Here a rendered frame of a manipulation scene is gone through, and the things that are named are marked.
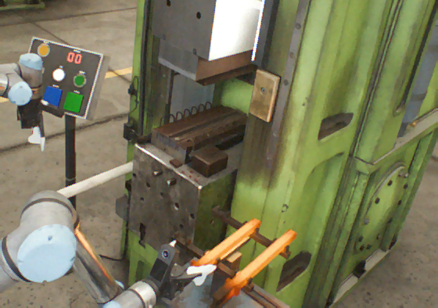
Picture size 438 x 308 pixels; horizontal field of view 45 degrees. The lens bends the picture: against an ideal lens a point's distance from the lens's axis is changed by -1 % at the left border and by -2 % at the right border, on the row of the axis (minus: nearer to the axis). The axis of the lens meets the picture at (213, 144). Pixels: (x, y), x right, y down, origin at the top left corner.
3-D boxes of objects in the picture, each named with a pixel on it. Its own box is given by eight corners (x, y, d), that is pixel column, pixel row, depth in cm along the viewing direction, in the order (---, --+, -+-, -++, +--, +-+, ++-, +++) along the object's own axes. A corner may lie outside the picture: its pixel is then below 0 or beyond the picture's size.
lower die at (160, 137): (184, 164, 208) (186, 145, 204) (150, 142, 219) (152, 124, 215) (251, 134, 237) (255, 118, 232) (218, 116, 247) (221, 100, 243)
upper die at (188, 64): (195, 80, 190) (198, 56, 186) (157, 62, 201) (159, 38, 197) (266, 60, 219) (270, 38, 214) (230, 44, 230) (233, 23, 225)
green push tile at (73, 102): (78, 113, 219) (83, 95, 219) (62, 108, 221) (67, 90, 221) (80, 114, 221) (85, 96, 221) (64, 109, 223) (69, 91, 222)
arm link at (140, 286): (125, 283, 136) (148, 300, 132) (138, 274, 139) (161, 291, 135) (124, 303, 139) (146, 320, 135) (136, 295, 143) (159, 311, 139)
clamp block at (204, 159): (206, 178, 201) (209, 164, 198) (191, 168, 206) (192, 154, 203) (227, 168, 210) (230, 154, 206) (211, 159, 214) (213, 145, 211)
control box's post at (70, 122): (70, 260, 281) (69, 73, 227) (65, 256, 283) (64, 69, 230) (75, 258, 283) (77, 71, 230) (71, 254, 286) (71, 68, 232)
